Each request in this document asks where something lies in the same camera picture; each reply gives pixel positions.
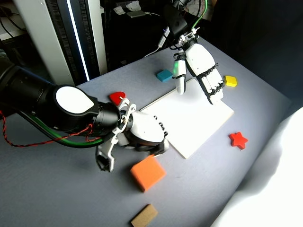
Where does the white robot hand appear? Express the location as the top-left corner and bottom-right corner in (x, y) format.
(118, 111), (171, 157)
(172, 42), (225, 105)

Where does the white paper pad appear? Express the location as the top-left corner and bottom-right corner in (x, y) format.
(139, 78), (235, 159)

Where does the yellow square block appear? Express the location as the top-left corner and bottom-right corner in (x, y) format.
(224, 75), (238, 87)

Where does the blue square block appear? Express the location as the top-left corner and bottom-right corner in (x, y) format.
(156, 70), (173, 83)

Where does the white usb adapter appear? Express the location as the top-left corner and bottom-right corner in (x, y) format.
(158, 26), (170, 48)

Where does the red heart block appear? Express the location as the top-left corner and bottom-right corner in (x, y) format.
(109, 91), (127, 106)

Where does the orange foam cube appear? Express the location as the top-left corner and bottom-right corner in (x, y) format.
(129, 156), (166, 192)

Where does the grey flat device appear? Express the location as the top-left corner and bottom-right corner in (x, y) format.
(126, 10), (146, 18)

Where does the brown flat wooden block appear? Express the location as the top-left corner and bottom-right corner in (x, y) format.
(130, 204), (159, 227)

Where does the red star block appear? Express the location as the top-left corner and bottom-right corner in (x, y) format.
(228, 131), (249, 150)

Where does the grey table cloth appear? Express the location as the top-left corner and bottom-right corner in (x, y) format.
(0, 37), (293, 227)

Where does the white cabinet with light strip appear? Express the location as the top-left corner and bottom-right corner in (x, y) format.
(13, 0), (107, 86)

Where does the white backdrop sheet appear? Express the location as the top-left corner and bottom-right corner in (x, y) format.
(210, 111), (303, 227)

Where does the green cable on arm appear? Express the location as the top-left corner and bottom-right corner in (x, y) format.
(192, 0), (209, 28)
(21, 111), (105, 148)

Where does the white cable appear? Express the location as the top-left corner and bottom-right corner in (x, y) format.
(143, 46), (164, 59)

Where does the red black twisted cable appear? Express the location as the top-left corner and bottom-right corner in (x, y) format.
(0, 110), (101, 148)

